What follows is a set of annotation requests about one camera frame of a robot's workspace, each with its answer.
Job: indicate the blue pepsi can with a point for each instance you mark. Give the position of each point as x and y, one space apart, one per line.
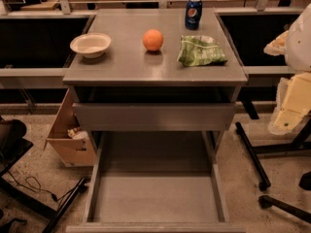
193 14

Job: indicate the black office chair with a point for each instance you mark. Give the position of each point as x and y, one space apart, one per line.
12 147

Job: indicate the grey drawer cabinet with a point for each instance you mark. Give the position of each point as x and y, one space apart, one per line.
129 74

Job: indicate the closed grey top drawer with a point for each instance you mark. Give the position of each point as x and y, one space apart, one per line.
154 117

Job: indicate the open grey middle drawer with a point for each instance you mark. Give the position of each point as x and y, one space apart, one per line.
155 182

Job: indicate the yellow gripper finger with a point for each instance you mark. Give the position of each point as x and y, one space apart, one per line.
293 103
277 46

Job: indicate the black chair base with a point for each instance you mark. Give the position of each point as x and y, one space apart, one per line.
298 144

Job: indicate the white paper bowl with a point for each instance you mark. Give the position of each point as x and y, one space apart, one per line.
91 45

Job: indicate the green jalapeno chip bag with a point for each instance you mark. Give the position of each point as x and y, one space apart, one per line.
200 51

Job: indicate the orange fruit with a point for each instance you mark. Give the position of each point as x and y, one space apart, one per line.
152 40

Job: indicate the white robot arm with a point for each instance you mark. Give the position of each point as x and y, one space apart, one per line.
298 46

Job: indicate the black stand leg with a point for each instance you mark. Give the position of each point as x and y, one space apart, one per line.
65 202

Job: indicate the cardboard box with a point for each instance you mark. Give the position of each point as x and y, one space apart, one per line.
70 142

